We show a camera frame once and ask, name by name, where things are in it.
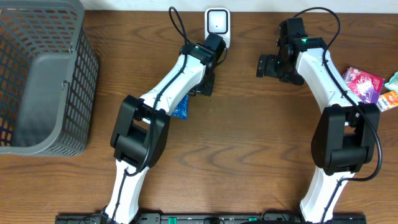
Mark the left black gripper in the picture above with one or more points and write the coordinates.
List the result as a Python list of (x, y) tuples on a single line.
[(207, 88)]

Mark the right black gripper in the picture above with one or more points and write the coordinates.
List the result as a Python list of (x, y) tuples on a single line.
[(270, 60)]

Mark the blue snack bar wrapper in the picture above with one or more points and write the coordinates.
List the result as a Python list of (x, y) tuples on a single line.
[(181, 110)]

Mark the red purple snack packet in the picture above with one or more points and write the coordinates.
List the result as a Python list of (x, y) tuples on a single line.
[(363, 84)]

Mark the small orange snack packet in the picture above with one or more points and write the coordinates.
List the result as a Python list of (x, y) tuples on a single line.
[(387, 101)]

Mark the mint green snack packet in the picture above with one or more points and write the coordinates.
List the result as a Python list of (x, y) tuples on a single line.
[(392, 84)]

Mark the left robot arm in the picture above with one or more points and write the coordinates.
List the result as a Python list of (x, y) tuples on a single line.
[(141, 129)]

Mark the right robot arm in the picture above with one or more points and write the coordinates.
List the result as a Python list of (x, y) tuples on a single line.
[(345, 146)]

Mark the white barcode scanner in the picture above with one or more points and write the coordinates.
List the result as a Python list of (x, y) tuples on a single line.
[(218, 21)]

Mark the grey plastic mesh basket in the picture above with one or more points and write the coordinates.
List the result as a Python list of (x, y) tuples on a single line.
[(49, 74)]

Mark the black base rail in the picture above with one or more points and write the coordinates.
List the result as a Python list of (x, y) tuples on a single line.
[(155, 218)]

